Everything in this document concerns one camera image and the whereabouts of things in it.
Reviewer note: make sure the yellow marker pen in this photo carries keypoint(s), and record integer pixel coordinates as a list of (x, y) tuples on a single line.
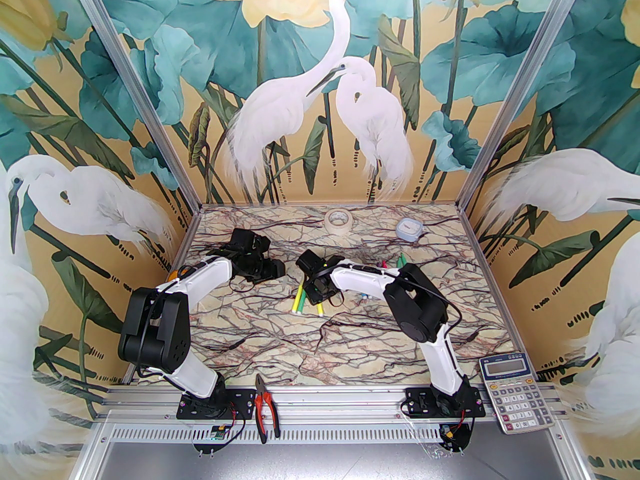
[(320, 310), (296, 305)]

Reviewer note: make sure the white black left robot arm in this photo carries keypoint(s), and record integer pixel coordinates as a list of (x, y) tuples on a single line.
[(192, 373)]

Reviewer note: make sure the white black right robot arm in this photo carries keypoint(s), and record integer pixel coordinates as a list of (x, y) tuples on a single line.
[(440, 363)]

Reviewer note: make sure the beige masking tape roll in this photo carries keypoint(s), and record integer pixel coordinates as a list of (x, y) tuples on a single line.
[(339, 229)]

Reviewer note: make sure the small blue white round box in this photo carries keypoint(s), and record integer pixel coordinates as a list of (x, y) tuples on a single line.
[(409, 229)]

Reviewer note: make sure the perforated grey metal panel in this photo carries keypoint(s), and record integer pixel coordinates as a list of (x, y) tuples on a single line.
[(325, 463)]

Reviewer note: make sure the small green circuit board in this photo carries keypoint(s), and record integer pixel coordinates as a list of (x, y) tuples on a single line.
[(216, 433)]

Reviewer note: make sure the grey desk calculator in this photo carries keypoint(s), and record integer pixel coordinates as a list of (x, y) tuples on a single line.
[(520, 408)]

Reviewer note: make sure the aluminium frame rail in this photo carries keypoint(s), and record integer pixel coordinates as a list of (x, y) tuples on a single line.
[(350, 400)]

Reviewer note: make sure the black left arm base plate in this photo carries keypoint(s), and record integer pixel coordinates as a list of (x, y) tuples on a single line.
[(240, 400)]

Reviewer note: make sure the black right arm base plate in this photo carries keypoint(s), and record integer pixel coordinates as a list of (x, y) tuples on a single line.
[(417, 400)]

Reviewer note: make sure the black mount with yellow connector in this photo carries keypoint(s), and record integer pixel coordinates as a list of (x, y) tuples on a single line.
[(452, 435)]

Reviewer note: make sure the aluminium frame post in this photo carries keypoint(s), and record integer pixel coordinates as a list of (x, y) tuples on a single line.
[(519, 88), (137, 88)]

